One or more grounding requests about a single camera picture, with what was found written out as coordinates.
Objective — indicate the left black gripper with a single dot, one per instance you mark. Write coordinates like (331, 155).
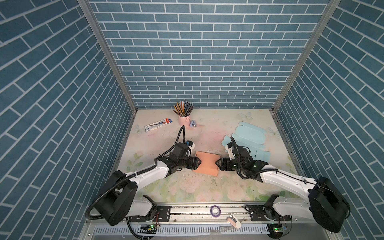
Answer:
(194, 164)

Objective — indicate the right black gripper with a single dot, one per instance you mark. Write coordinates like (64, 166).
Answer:
(223, 161)

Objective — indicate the orange paper box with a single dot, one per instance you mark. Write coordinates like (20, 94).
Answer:
(208, 164)

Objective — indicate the light blue paper box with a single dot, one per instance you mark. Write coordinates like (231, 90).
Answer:
(252, 138)

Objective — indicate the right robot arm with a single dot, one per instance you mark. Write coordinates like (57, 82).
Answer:
(318, 199)

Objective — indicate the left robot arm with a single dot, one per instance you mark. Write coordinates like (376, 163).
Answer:
(116, 200)

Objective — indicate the white pen box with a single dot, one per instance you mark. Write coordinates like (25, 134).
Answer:
(158, 124)

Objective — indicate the small blue stapler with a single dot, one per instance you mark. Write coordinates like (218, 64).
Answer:
(193, 124)

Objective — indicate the pink pencil cup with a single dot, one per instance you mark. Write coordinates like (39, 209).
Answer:
(185, 121)

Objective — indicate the purple tape roll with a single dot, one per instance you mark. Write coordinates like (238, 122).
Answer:
(215, 211)

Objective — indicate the bundle of coloured pencils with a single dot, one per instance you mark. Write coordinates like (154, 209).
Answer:
(183, 108)

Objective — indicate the white pink clip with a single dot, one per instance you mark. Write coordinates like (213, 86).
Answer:
(233, 220)

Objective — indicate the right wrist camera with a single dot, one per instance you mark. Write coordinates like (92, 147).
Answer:
(229, 149)

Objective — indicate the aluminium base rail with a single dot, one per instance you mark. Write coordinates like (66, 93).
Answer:
(195, 221)

